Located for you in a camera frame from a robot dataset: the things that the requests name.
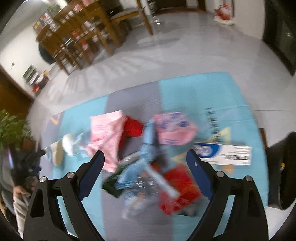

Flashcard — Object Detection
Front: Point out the crushed paper cup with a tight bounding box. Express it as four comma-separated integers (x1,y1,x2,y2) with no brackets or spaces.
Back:
44,141,64,167

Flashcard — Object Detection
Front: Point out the white tissue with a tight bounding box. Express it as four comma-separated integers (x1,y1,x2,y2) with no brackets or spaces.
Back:
62,133,77,157

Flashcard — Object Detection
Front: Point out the blue face mask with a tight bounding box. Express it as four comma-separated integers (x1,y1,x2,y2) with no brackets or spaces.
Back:
73,132,91,158

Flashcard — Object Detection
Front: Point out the red cigarette box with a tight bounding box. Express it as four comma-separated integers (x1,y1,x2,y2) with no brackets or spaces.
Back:
159,164,202,215

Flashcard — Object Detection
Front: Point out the white blue medicine box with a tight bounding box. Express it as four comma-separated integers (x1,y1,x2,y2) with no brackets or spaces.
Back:
193,142,252,165

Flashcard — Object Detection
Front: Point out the pink plastic package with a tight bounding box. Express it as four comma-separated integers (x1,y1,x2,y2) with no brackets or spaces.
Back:
86,110,127,173

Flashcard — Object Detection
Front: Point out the clear printed snack bag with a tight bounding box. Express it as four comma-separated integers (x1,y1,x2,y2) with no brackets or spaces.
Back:
122,172,159,220

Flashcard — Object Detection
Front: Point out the red paper envelope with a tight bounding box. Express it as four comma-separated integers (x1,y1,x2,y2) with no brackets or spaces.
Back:
118,116,144,150

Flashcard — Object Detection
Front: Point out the pink floral wrapper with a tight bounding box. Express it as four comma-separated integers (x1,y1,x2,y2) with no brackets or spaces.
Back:
154,112,198,146

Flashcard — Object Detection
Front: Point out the blue quilted cloth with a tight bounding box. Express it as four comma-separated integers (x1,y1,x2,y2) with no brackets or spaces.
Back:
115,119,159,190

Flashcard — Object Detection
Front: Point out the green snack bag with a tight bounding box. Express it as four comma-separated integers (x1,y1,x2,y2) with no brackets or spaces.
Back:
101,162,139,198

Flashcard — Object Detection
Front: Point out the black trash bin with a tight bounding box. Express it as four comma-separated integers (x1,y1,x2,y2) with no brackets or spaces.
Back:
266,132,295,210

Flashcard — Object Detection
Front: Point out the potted green plant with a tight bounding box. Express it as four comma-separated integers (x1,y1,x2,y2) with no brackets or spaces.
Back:
0,109,33,151

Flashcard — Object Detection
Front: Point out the stack of boxes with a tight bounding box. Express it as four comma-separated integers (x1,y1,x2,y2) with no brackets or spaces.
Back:
23,65,50,96

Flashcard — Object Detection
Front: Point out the dark jacket on chair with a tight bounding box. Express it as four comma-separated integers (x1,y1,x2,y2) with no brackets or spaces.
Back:
38,44,56,65

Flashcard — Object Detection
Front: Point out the teal and grey floor mat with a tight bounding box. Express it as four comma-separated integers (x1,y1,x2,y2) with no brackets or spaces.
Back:
42,72,268,240

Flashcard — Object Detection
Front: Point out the wooden chair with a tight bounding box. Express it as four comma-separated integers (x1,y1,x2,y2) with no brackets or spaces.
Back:
36,25,82,75

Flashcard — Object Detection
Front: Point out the red and white bag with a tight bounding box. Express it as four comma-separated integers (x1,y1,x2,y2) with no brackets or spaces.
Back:
214,4,235,26

